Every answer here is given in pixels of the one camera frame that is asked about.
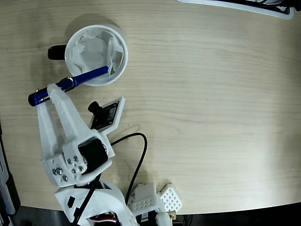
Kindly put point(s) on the blue metallic pen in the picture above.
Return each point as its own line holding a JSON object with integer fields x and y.
{"x": 89, "y": 74}

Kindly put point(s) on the black camera on white mount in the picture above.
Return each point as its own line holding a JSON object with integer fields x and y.
{"x": 105, "y": 115}

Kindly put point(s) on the crumpled white tissue paper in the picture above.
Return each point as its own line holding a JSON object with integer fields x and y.
{"x": 94, "y": 54}

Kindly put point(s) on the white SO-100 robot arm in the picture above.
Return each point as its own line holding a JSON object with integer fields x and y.
{"x": 110, "y": 200}

